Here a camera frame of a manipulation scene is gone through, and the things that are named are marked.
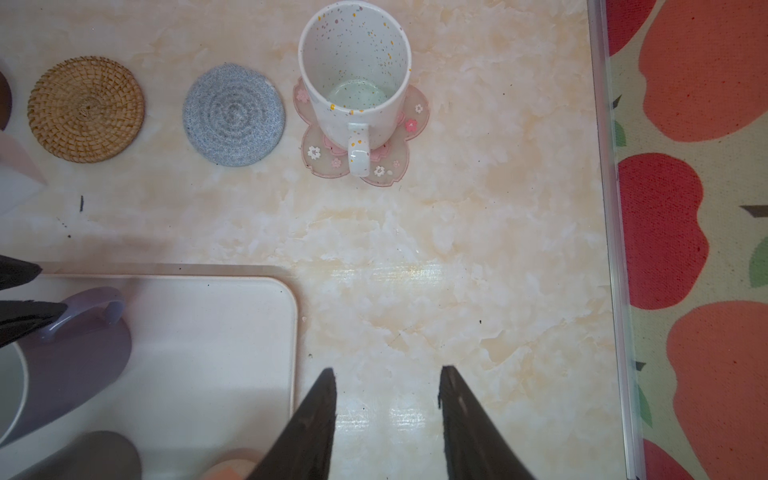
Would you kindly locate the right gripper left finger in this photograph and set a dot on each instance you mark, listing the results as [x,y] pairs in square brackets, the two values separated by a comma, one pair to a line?
[304,448]

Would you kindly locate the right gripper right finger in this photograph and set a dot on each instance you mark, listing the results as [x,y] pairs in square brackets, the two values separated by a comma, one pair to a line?
[473,446]

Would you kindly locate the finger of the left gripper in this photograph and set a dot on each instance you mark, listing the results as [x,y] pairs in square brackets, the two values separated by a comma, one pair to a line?
[21,318]
[15,272]

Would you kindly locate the lavender ceramic mug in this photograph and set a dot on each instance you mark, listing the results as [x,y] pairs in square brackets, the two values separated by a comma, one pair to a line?
[51,372]

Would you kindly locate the brown wooden round coaster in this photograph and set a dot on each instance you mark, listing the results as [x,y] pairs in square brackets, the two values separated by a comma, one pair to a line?
[6,102]

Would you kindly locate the tan rattan round coaster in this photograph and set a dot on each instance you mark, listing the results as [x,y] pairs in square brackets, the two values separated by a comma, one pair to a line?
[86,109]

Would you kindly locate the grey woven round coaster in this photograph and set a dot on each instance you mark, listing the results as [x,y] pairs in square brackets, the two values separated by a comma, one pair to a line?
[233,116]

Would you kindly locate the pink flower coaster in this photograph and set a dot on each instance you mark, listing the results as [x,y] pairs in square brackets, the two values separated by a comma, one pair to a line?
[389,162]

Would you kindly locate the white ceramic mug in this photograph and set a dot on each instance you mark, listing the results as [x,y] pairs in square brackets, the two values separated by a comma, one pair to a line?
[355,60]

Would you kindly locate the salmon pink ceramic mug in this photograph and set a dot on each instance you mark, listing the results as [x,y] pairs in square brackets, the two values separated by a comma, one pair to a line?
[235,464]

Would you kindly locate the beige rectangular tray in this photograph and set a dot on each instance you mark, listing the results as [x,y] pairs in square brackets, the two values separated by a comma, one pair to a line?
[212,371]

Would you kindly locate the dark grey ceramic mug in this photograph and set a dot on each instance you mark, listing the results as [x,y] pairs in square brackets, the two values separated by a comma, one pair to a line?
[94,455]

